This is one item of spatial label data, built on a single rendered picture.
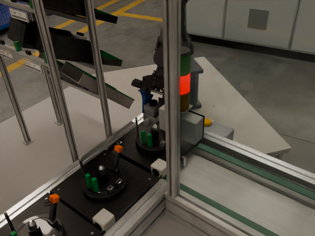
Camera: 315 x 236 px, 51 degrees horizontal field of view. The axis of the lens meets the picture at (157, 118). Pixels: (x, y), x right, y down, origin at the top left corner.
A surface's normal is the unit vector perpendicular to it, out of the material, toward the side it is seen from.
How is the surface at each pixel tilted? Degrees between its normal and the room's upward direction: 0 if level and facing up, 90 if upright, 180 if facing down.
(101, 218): 0
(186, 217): 90
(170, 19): 90
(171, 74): 90
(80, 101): 0
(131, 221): 0
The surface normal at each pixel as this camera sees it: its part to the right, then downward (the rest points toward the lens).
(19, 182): -0.04, -0.81
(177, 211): -0.61, 0.47
